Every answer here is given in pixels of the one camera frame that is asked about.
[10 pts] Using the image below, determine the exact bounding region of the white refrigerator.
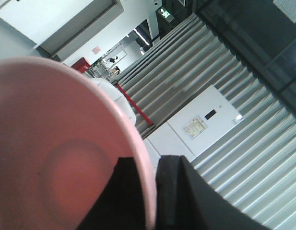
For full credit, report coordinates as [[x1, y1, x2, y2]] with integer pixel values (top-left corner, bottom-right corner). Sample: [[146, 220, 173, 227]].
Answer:
[[144, 85, 243, 168]]

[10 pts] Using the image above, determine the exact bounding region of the grey curtain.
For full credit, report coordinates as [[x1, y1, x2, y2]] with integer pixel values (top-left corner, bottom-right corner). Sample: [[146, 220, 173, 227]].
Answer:
[[119, 15, 296, 230]]

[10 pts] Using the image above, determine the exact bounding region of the red bin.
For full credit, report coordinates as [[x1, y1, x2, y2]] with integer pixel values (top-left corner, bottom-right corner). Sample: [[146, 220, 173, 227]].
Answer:
[[71, 57, 91, 73]]

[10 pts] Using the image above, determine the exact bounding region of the pink bowl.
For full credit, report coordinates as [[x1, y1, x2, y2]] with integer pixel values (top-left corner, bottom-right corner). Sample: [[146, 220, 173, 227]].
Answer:
[[0, 57, 156, 230]]

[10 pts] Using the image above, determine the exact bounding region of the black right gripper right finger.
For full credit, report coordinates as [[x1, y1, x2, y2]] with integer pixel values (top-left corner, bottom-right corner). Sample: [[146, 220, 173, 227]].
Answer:
[[156, 155, 266, 230]]

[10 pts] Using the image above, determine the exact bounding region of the left grey chair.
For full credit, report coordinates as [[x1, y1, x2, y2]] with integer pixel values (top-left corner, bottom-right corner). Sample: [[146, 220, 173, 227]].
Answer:
[[89, 78, 136, 125]]

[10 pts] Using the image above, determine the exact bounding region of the green exit sign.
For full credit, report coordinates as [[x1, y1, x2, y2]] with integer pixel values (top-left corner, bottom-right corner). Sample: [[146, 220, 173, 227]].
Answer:
[[158, 7, 171, 19]]

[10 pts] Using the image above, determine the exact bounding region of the red barrier belt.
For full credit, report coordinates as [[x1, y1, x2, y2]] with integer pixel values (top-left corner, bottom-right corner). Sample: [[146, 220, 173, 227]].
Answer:
[[115, 83, 154, 126]]

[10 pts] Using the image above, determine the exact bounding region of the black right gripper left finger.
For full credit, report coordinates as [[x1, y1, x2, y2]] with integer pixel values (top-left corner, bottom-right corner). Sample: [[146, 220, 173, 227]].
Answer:
[[77, 157, 146, 230]]

